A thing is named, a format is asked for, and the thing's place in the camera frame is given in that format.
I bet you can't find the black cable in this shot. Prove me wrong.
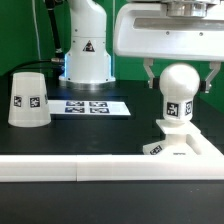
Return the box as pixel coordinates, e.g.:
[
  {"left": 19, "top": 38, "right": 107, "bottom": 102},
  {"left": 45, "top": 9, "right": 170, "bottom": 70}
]
[{"left": 7, "top": 59, "right": 65, "bottom": 79}]

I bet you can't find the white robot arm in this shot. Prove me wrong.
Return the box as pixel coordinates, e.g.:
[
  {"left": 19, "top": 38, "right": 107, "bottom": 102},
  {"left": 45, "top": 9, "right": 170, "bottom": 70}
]
[{"left": 45, "top": 0, "right": 224, "bottom": 92}]

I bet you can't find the white lamp base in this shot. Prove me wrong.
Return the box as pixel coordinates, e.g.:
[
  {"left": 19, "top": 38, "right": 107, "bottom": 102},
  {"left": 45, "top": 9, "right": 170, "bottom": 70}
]
[{"left": 143, "top": 119, "right": 201, "bottom": 156}]

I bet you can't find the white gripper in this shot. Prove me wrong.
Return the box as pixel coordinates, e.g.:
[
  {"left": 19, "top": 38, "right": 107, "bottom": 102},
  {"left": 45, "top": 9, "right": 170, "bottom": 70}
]
[{"left": 114, "top": 0, "right": 224, "bottom": 93}]

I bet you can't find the white lamp bulb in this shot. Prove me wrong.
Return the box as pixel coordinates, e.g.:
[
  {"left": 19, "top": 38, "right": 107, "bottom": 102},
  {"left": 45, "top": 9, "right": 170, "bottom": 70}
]
[{"left": 159, "top": 63, "right": 200, "bottom": 124}]

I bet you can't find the white lamp shade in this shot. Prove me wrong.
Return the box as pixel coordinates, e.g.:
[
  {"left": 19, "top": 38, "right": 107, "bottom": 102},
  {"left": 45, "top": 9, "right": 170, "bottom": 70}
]
[{"left": 8, "top": 72, "right": 51, "bottom": 128}]

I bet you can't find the white marker sheet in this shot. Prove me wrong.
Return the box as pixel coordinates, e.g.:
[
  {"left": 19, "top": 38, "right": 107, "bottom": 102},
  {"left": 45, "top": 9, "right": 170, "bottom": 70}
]
[{"left": 49, "top": 100, "right": 131, "bottom": 116}]

